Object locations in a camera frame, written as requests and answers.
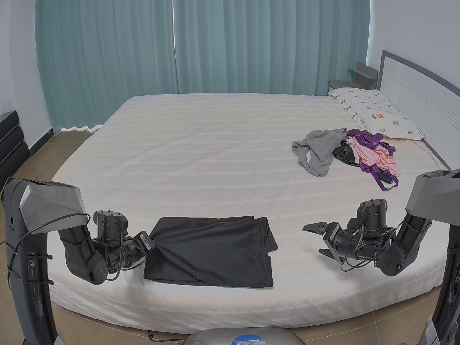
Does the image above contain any black T-shirt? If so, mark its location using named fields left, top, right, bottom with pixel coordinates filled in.
left=143, top=215, right=279, bottom=288

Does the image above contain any bed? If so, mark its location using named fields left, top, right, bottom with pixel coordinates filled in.
left=22, top=50, right=460, bottom=330

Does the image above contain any grey garment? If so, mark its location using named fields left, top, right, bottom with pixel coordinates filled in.
left=291, top=128, right=349, bottom=178

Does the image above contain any black chest of drawers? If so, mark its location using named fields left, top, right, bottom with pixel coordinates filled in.
left=0, top=110, right=30, bottom=179

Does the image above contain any black cable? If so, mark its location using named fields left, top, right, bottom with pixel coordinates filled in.
left=5, top=212, right=92, bottom=283
left=147, top=331, right=189, bottom=344

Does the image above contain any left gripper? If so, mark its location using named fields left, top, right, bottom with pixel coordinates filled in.
left=122, top=231, right=156, bottom=269

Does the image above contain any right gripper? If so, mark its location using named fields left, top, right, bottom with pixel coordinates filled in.
left=303, top=221, right=360, bottom=264

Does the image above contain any blue-green curtain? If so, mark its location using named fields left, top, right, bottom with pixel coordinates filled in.
left=172, top=0, right=371, bottom=97
left=35, top=0, right=178, bottom=133

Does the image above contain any white printed pillow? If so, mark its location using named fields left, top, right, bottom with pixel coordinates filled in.
left=328, top=87, right=425, bottom=141

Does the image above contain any pile of clothes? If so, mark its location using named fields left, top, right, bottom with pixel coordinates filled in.
left=332, top=128, right=399, bottom=192

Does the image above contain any grey bedside table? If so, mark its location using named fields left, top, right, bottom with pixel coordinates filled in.
left=329, top=62, right=379, bottom=92

